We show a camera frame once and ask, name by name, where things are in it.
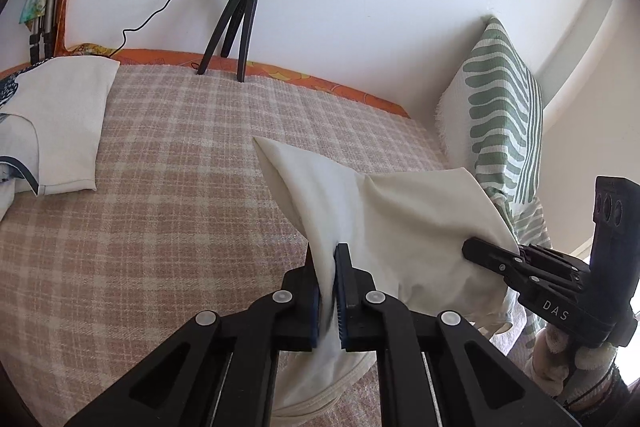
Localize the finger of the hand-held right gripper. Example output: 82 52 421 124
461 236 591 294

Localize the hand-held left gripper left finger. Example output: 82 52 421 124
65 252 323 427

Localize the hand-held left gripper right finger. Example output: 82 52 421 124
334 243 581 427

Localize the white camisole top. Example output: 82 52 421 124
252 136 521 418

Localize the green striped pillow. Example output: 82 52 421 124
435 17 553 343

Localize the beige plaid blanket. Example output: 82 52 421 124
0 62 541 427

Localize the orange floral bed sheet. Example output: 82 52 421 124
0 43 411 120

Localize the small black tripod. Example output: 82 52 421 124
196 0 275 82

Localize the folded white cloth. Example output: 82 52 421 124
0 57 121 196

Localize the black ring light cable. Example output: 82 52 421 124
107 0 242 58

